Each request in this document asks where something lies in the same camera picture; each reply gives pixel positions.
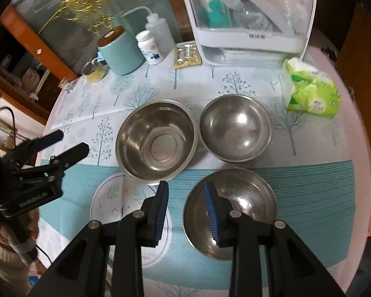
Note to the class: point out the person's left forearm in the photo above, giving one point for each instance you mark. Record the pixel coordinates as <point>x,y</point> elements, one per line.
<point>3,266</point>

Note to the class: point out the translucent wash bottle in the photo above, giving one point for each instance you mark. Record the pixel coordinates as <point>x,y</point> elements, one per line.
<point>160,34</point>

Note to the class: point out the blue face mask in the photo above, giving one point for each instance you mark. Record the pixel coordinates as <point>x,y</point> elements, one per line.
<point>100,58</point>

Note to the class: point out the teal canister with wooden lid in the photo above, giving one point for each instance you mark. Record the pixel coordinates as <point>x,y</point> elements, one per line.
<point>123,55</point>

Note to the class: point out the green tissue pack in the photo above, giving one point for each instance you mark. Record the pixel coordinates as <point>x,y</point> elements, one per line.
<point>312,92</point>

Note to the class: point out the white storage box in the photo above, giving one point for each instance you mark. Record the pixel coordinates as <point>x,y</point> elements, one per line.
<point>250,37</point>

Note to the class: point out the wooden framed glass door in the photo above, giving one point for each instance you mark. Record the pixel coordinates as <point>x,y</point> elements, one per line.
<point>65,37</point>

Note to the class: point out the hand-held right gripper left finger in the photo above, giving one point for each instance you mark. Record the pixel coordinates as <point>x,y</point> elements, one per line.
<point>160,213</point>

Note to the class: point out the teal bottle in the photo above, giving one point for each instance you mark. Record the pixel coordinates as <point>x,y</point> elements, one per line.
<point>218,14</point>

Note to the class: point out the large steel bowl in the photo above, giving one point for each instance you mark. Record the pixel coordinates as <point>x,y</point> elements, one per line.
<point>156,139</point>

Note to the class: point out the pink-based steel bowl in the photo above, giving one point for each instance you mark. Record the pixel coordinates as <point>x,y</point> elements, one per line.
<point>253,198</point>

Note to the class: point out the blister pill pack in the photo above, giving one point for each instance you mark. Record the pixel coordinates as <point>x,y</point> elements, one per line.
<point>187,55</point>

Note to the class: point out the small steel bowl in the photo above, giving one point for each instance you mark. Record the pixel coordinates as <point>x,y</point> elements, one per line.
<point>235,126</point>

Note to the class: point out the white pill bottle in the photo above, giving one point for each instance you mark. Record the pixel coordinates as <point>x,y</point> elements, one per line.
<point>150,49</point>

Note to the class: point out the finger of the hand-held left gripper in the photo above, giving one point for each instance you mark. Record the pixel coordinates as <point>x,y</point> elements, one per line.
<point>71,156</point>
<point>48,139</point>

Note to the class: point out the yellow round container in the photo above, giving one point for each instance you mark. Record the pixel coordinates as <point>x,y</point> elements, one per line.
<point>95,74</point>

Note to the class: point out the small glass cup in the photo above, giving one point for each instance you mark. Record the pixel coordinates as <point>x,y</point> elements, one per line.
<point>67,86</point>

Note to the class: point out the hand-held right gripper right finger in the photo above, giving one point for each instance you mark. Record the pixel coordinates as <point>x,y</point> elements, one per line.
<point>211,216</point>

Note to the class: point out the person's left hand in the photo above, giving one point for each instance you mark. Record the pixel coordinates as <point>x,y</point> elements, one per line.
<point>33,225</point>

